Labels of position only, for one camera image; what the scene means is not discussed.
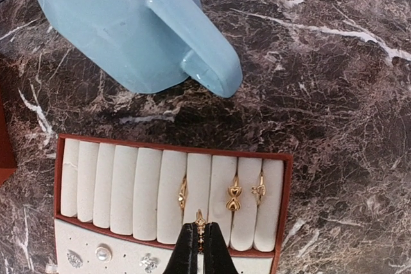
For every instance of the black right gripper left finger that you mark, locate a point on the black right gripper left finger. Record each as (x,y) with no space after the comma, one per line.
(184,258)

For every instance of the red jewelry display tray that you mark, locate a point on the red jewelry display tray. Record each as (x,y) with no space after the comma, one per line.
(119,205)

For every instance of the light blue faceted mug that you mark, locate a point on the light blue faceted mug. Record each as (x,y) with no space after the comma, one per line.
(149,45)

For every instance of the open red jewelry box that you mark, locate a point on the open red jewelry box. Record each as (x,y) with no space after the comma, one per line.
(7,159)

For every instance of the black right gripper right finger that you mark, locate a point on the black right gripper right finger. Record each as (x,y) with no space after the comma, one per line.
(217,259)

